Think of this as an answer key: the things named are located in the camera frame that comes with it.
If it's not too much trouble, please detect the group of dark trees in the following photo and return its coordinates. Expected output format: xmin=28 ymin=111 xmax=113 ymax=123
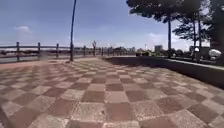
xmin=125 ymin=0 xmax=224 ymax=63

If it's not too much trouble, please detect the distant pale building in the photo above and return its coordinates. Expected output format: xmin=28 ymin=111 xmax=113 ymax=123
xmin=154 ymin=44 xmax=164 ymax=53

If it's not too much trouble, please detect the red and grey checkered paving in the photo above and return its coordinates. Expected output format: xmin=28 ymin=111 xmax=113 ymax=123
xmin=0 ymin=57 xmax=224 ymax=128

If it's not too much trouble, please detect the grey water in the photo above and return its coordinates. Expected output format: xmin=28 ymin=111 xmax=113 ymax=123
xmin=0 ymin=49 xmax=94 ymax=64

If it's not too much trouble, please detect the tall dark pole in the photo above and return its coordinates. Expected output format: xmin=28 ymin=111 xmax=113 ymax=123
xmin=68 ymin=0 xmax=78 ymax=63

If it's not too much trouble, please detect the small bare tree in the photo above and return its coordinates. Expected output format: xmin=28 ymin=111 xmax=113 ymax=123
xmin=91 ymin=40 xmax=98 ymax=58

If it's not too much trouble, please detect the wooden post and rail fence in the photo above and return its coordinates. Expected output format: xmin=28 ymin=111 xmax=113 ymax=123
xmin=0 ymin=41 xmax=134 ymax=64

